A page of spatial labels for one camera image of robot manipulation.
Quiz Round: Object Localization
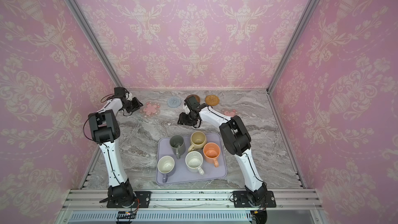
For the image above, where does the brown wooden round coaster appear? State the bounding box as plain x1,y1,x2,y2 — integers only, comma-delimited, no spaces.
187,94,201,103

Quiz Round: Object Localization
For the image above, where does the blue woven round coaster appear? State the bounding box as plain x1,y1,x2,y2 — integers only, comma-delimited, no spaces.
167,96,181,108

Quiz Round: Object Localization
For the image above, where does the woven rattan round coaster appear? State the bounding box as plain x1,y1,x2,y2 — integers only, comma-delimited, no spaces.
205,95,220,106

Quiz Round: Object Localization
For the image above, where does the pink flower silicone coaster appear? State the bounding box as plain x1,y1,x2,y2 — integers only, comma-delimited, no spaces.
223,110,237,117

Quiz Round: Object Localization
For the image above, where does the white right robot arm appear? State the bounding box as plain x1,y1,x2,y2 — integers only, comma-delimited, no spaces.
178,103,267,206

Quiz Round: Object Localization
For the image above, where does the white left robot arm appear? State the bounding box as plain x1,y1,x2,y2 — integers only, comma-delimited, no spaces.
88,92,142,208

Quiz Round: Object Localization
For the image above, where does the yellow beige mug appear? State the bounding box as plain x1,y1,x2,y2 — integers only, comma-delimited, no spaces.
188,131,207,152

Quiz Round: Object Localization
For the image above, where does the grey green mug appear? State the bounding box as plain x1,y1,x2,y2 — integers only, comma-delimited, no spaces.
170,135,186,159

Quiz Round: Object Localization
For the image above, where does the orange mug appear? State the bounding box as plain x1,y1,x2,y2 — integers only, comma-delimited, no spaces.
203,143,221,168

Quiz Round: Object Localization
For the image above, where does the white cream mug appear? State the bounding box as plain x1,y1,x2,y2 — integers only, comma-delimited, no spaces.
185,151,205,175

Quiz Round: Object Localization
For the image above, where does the lilac plastic tray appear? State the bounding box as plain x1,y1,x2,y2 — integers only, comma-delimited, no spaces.
155,133,227,186

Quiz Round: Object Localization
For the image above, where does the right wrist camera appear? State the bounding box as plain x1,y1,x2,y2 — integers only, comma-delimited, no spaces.
183,96,207,114

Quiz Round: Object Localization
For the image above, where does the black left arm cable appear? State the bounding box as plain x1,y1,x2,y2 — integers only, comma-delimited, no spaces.
82,114,94,141

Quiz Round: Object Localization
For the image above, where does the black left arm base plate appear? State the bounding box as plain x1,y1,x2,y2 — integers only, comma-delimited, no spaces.
106,191,152,210

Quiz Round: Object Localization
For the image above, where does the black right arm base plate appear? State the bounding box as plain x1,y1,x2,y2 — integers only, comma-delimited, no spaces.
230,190,277,208

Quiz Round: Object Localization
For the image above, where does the aluminium front frame rail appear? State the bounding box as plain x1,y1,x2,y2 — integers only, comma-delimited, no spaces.
60,188,324,211

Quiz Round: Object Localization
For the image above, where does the aluminium corner frame post left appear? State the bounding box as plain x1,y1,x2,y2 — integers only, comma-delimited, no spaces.
64,0,123,87

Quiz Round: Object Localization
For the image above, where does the aluminium corner frame post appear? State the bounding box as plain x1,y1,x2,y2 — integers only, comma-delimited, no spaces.
64,0,123,87
267,0,320,95

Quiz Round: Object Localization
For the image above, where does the aluminium corner frame post right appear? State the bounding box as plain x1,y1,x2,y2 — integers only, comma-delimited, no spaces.
267,0,320,95

